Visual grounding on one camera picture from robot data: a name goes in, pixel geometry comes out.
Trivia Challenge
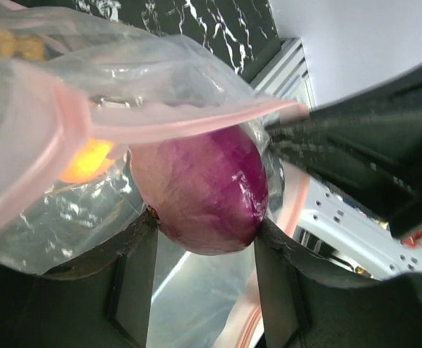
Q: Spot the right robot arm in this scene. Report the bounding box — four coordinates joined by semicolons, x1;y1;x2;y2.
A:
267;64;422;279

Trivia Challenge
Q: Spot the purple fake onion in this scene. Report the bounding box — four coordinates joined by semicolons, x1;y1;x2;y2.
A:
130;125;268;256

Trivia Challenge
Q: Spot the orange fake fruit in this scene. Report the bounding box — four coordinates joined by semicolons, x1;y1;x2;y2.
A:
59;138;115;183

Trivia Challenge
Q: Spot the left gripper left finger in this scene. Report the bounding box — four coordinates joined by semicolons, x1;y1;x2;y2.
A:
0;212;158;347

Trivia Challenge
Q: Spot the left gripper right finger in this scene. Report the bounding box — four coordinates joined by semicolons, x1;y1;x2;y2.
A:
255;219;422;347

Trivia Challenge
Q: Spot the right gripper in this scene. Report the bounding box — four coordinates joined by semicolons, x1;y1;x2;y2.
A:
265;65;422;236

